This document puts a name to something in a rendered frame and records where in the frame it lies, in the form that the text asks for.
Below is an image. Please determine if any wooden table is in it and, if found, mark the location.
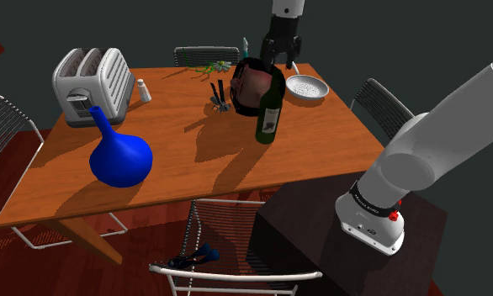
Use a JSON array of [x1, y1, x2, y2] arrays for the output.
[[0, 62, 385, 266]]

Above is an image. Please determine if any dark green wine bottle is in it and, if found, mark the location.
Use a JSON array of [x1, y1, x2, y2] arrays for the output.
[[255, 65, 287, 145]]

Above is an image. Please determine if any white wire chair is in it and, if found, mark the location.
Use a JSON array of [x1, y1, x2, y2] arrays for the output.
[[0, 93, 130, 251], [172, 45, 241, 69], [148, 198, 324, 296], [349, 77, 416, 141]]

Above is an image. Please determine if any dark robot stand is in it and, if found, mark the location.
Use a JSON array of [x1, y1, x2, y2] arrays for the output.
[[246, 172, 449, 296]]

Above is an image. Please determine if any blue and black toy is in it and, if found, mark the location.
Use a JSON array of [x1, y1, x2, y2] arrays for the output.
[[167, 242, 221, 271]]

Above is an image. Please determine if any blue round vase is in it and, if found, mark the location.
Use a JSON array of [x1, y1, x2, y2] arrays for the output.
[[88, 105, 155, 189]]

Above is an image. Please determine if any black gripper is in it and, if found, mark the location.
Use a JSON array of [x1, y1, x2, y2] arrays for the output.
[[259, 14, 303, 71]]

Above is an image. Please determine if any silver toaster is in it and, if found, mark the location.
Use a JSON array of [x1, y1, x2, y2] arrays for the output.
[[51, 46, 136, 129]]

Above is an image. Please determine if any white salt shaker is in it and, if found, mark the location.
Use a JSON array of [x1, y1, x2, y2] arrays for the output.
[[136, 78, 153, 104]]

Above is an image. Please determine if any white daisy with green stem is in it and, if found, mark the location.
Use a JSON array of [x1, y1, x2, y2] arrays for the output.
[[194, 60, 233, 77]]

